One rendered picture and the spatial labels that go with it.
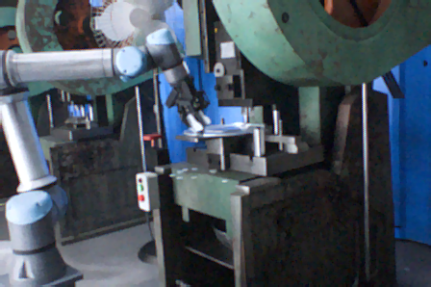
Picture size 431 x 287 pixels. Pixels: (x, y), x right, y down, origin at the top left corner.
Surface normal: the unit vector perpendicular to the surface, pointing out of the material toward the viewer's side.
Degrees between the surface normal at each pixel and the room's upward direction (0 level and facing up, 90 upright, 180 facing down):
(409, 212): 90
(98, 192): 90
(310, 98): 90
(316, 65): 90
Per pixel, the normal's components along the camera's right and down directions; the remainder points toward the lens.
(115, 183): 0.59, 0.08
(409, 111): -0.78, 0.15
